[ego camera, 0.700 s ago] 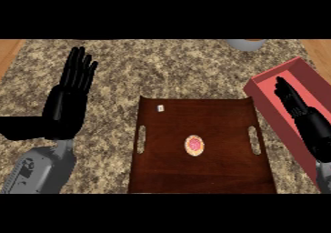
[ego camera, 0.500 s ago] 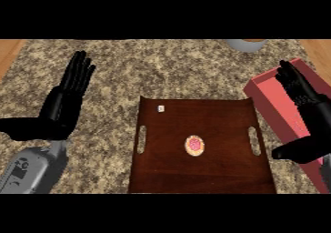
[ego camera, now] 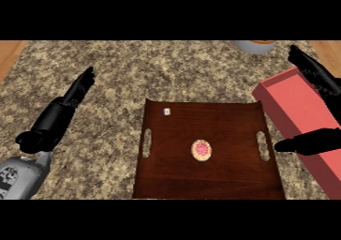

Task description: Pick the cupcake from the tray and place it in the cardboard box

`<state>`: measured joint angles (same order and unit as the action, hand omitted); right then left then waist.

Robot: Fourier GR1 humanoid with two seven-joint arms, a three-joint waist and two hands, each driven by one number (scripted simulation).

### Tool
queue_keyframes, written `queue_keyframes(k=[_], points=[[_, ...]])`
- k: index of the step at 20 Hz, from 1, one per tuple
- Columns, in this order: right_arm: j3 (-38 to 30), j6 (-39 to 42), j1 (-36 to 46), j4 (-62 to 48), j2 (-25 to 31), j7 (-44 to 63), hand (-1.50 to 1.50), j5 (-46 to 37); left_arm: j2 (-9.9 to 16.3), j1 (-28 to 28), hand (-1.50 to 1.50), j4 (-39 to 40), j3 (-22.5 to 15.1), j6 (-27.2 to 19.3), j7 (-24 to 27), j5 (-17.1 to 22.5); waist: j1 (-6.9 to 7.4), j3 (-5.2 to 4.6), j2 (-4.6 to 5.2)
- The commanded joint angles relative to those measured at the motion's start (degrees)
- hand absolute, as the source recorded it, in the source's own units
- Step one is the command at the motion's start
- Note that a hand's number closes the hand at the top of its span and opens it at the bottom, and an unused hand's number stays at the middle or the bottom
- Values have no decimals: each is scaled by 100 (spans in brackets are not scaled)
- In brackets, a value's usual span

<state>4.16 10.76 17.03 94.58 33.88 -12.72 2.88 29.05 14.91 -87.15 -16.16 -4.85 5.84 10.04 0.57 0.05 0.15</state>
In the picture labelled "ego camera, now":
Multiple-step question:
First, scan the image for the grey pot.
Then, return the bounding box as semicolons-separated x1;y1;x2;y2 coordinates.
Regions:
233;39;279;55

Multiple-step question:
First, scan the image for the dark brown wooden tray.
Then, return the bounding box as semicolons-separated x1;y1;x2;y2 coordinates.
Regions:
130;97;286;201

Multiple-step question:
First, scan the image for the red cardboard box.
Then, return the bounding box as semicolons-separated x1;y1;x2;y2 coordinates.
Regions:
251;66;341;201

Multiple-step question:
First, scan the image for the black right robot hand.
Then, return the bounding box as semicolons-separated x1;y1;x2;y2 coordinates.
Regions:
273;44;341;157

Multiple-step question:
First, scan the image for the pink frosted cupcake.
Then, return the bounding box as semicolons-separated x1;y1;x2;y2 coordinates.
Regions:
191;139;214;162

